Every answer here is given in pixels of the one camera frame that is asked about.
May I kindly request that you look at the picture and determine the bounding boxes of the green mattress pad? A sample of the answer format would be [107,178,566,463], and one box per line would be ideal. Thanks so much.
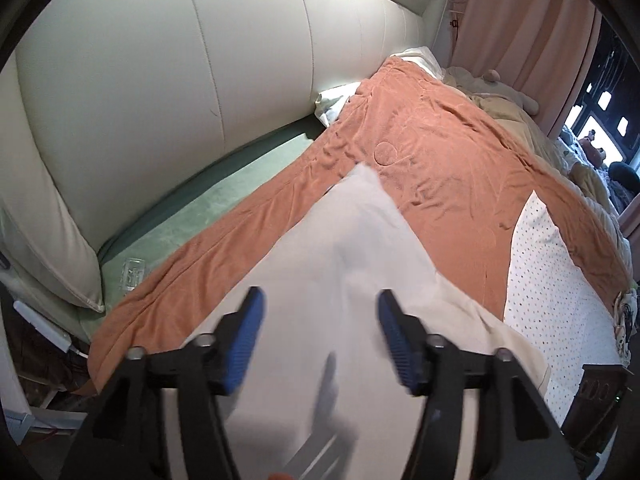
[97,112,331,306]

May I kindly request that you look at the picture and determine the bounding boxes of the beige plush toy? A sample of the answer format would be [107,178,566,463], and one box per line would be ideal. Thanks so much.
[470,69,541,116]

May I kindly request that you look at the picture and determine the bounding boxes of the white power strip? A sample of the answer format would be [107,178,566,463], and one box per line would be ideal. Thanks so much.
[12,300,73,353]

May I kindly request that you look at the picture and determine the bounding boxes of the beige duvet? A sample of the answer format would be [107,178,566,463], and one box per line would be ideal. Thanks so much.
[442,67,633,271]

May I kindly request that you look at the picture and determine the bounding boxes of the dark framed window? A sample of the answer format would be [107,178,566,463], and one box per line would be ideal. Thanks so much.
[565,15,640,171]

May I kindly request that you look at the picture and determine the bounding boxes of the floral bed sheet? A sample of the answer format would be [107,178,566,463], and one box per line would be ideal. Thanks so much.
[502,195,636,431]

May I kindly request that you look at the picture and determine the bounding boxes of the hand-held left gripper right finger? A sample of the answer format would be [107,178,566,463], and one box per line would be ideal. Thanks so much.
[376,288,581,480]

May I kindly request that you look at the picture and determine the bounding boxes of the cream padded headboard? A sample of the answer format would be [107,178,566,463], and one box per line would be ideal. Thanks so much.
[0,0,448,313]

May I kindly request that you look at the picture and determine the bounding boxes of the brown teddy bear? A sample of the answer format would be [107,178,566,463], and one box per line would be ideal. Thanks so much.
[575,132,608,166]

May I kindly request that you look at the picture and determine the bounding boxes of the white pillow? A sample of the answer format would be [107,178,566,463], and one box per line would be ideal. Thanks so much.
[312,46,446,128]

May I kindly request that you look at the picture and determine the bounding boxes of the pink curtain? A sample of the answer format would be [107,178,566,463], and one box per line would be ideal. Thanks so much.
[447,0,603,138]

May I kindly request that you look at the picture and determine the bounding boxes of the beige zip jacket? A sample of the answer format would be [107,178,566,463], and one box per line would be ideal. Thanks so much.
[165,162,551,480]

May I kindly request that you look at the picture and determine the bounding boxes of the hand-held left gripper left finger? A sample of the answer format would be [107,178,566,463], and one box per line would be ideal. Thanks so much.
[60,286,266,480]

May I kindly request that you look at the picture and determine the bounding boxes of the orange blanket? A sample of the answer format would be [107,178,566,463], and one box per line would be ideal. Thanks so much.
[75,56,633,396]

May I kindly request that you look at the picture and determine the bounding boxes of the printed cloth pile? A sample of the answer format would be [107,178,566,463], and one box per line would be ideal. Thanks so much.
[610,287,640,356]

